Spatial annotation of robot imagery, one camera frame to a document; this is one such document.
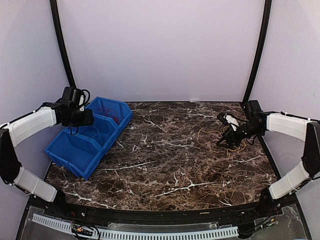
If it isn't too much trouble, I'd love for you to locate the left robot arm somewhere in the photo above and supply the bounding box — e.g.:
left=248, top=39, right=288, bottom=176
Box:
left=0, top=102, right=94, bottom=218

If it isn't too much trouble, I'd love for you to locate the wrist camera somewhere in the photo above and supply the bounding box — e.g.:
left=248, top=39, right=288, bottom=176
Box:
left=242, top=100, right=262, bottom=120
left=61, top=87, right=91, bottom=111

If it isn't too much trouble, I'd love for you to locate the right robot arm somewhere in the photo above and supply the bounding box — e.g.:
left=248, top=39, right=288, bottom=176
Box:
left=216, top=110, right=320, bottom=217

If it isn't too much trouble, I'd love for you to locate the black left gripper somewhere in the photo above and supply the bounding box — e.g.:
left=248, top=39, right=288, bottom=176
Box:
left=65, top=108, right=94, bottom=127

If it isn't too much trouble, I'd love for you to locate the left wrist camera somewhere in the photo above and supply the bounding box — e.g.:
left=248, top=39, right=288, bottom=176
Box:
left=61, top=87, right=91, bottom=111

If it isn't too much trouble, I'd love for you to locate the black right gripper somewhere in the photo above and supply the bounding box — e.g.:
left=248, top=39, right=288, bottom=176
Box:
left=216, top=121, right=264, bottom=149

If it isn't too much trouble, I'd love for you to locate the white slotted cable duct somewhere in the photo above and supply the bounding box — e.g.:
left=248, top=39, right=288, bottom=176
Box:
left=31, top=213, right=239, bottom=240

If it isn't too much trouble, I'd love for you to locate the blue three-compartment plastic bin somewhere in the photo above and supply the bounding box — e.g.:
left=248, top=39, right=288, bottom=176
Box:
left=45, top=97, right=133, bottom=180

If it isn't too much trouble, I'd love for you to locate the red cable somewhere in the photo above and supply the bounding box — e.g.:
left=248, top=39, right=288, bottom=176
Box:
left=92, top=105, right=121, bottom=121
left=109, top=109, right=123, bottom=125

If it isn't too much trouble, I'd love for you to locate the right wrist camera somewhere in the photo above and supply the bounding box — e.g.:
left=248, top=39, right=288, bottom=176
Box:
left=242, top=100, right=262, bottom=120

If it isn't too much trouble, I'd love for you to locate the yellow cable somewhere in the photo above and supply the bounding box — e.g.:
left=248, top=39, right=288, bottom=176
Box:
left=226, top=139, right=248, bottom=157
left=197, top=127, right=226, bottom=154

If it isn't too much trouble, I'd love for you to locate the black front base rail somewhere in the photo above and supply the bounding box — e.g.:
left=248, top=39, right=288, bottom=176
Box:
left=26, top=195, right=297, bottom=230

